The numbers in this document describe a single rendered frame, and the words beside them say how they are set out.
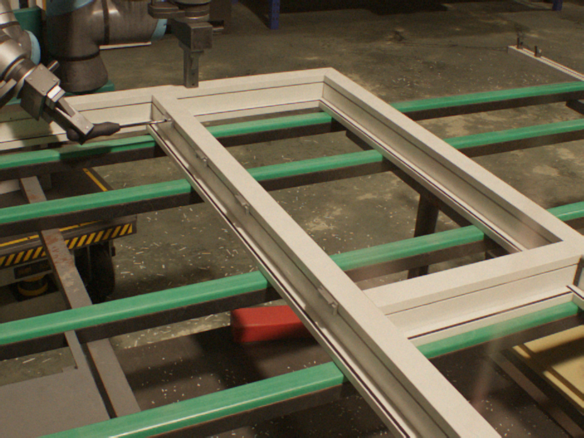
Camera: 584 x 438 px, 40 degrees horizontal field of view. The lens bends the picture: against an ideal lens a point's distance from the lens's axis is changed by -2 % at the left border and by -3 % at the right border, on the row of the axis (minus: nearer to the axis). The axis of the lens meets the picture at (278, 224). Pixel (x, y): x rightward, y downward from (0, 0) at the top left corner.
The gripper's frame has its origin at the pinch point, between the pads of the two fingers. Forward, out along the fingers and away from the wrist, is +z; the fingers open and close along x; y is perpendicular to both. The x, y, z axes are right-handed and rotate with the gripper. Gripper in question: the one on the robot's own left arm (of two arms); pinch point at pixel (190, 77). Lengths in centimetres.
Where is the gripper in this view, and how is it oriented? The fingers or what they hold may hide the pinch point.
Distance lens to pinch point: 179.7
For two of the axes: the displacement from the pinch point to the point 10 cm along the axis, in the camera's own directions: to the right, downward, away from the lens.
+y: 9.0, -1.7, 4.0
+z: -0.5, 8.7, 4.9
